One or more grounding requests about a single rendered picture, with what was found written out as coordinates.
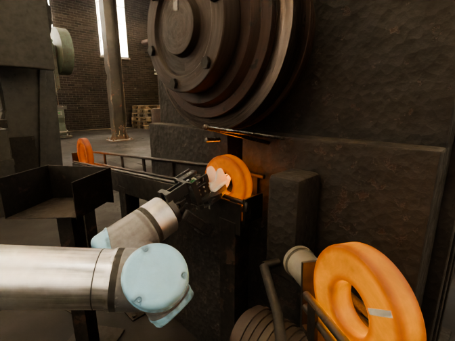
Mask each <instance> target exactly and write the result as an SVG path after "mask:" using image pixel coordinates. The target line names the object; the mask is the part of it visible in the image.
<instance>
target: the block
mask: <svg viewBox="0 0 455 341"><path fill-rule="evenodd" d="M319 188H320V175H319V174H317V173H316V172H311V171H308V170H301V169H296V168H292V169H289V170H285V171H282V172H280V173H276V174H273V175H271V176H270V178H269V202H268V220H267V256H266V260H270V259H274V258H279V259H280V262H281V265H280V267H276V268H274V269H270V271H271V272H272V273H275V274H276V275H279V276H280V277H282V278H284V279H286V280H288V281H295V279H294V278H293V277H291V276H290V275H289V274H288V273H287V272H286V270H285V269H284V264H283V261H284V256H285V254H286V253H287V252H288V251H289V250H290V249H291V248H293V247H295V246H305V247H307V248H309V249H310V250H311V251H312V252H313V253H314V246H315V237H316V221H317V213H318V197H319Z"/></svg>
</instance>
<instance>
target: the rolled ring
mask: <svg viewBox="0 0 455 341"><path fill-rule="evenodd" d="M77 155H78V159H79V162H84V163H88V164H94V157H93V150H92V147H91V144H90V142H89V140H88V139H87V138H79V139H78V141H77Z"/></svg>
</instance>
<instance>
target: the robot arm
mask: <svg viewBox="0 0 455 341"><path fill-rule="evenodd" d="M184 173H186V174H184ZM183 174H184V175H183ZM181 175H183V176H181ZM179 176H181V177H179ZM173 180H174V182H175V185H174V186H173V187H170V188H169V189H168V190H164V189H161V190H159V191H158V192H157V193H158V196H159V198H153V199H152V200H150V201H149V202H147V203H145V204H144V205H142V206H140V207H139V208H138V209H136V210H134V211H133V212H131V213H130V214H128V215H127V216H125V217H123V218H122V219H120V220H119V221H117V222H115V223H114V224H112V225H111V226H109V227H107V228H104V230H103V231H101V232H100V233H98V234H97V235H96V236H94V237H93V238H92V240H91V248H74V247H56V246H22V245H4V244H0V310H98V311H106V312H145V314H147V316H148V317H149V321H150V322H151V323H153V324H154V325H155V326H156V327H163V326H164V325H166V324H167V323H168V322H170V320H172V319H173V318H174V317H175V316H176V315H177V314H178V313H179V312H180V311H181V310H182V309H183V308H184V307H185V306H186V305H187V304H188V303H189V301H191V299H192V298H193V295H194V293H193V291H192V289H191V287H190V285H189V284H188V283H189V271H188V266H187V264H186V261H185V259H184V257H183V256H182V255H181V253H180V252H179V251H178V250H176V249H175V248H174V247H172V246H170V245H167V244H161V242H162V241H163V240H165V239H166V238H167V237H169V236H170V235H171V234H172V233H174V232H175V231H177V230H178V224H179V223H180V222H181V221H184V222H185V223H187V224H188V225H190V226H191V227H193V228H194V230H195V231H197V233H200V234H202V235H203V234H205V235H209V233H210V232H211V229H212V227H211V226H210V225H209V223H208V222H206V221H205V220H202V219H200V218H198V217H197V216H196V215H194V214H192V213H191V212H190V211H189V210H191V211H193V212H196V211H199V210H202V209H205V208H206V207H208V206H210V205H212V204H213V203H215V202H216V201H218V200H219V199H221V198H222V196H223V195H224V193H225V192H226V190H227V188H228V185H229V184H230V180H231V178H230V176H229V175H228V174H225V173H224V172H223V170H222V169H221V168H218V169H217V171H215V169H214V168H213V167H212V166H209V167H208V168H207V173H206V174H204V175H203V176H200V175H199V174H197V172H196V170H190V169H188V170H185V171H184V172H182V173H181V174H179V175H178V176H176V177H174V178H173ZM185 208H187V209H188V210H186V209H185Z"/></svg>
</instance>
